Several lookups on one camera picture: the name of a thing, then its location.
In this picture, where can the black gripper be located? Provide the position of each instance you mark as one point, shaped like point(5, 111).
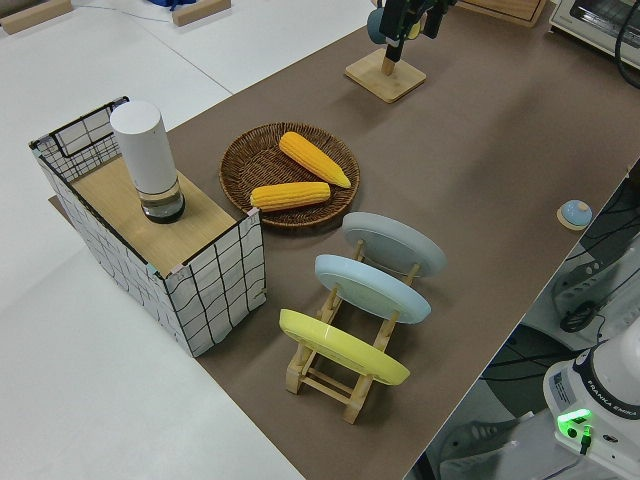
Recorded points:
point(430, 4)

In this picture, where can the white water bottle glass base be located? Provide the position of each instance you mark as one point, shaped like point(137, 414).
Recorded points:
point(145, 150)

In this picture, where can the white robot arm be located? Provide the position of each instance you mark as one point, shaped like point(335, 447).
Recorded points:
point(615, 390)

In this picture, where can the dark blue mug yellow inside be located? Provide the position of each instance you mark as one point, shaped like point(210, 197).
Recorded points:
point(375, 25)

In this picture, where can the wooden mug tree stand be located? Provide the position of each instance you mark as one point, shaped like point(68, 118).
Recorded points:
point(390, 85)

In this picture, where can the wooden cabinet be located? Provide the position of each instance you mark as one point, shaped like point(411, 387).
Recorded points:
point(500, 10)

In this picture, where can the brown table mat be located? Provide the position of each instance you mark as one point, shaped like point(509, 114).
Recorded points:
point(475, 150)

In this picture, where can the yellow corn cob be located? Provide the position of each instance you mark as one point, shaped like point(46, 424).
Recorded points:
point(310, 155)
point(290, 196)

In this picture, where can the white toaster oven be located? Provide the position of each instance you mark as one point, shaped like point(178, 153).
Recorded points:
point(590, 20)

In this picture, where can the light wooden block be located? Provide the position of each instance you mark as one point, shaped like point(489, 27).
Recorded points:
point(200, 12)
point(35, 17)

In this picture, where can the brown wicker basket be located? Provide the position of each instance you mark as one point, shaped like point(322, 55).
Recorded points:
point(250, 165)

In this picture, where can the grey plate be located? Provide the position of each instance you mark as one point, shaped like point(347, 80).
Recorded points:
point(390, 240)

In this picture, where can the blue object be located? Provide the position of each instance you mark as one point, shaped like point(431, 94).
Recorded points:
point(172, 4)

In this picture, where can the light blue plate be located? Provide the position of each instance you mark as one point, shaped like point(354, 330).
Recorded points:
point(370, 290)

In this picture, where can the white power strip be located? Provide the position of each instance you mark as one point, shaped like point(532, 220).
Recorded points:
point(582, 280)

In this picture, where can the yellow plate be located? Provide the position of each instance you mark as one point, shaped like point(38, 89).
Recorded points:
point(340, 347)

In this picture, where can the wooden plate rack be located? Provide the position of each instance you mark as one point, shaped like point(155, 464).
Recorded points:
point(293, 377)

